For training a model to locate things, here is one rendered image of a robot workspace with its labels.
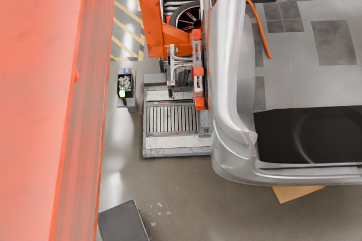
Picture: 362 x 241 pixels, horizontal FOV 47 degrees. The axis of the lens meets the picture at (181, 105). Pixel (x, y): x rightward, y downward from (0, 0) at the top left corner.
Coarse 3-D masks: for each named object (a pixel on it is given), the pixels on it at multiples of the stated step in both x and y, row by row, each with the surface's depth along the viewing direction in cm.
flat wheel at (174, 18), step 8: (184, 8) 439; (192, 8) 441; (176, 16) 434; (184, 16) 443; (192, 16) 436; (200, 16) 453; (168, 24) 431; (176, 24) 428; (184, 24) 454; (192, 24) 430; (200, 24) 435; (184, 56) 430
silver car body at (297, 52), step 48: (240, 0) 260; (288, 0) 385; (336, 0) 368; (240, 48) 304; (288, 48) 338; (336, 48) 336; (240, 96) 313; (288, 96) 328; (336, 96) 327; (240, 144) 256; (288, 144) 309; (336, 144) 312
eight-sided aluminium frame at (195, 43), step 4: (192, 40) 345; (196, 40) 355; (192, 44) 335; (196, 44) 335; (192, 48) 368; (200, 52) 330; (200, 56) 328; (196, 60) 326; (200, 60) 326; (196, 64) 325; (200, 64) 325; (196, 76) 328; (200, 76) 327; (196, 80) 328; (200, 80) 328; (196, 84) 329; (200, 84) 329; (196, 88) 330; (200, 88) 330; (196, 92) 331; (200, 92) 331; (196, 96) 337; (200, 96) 337
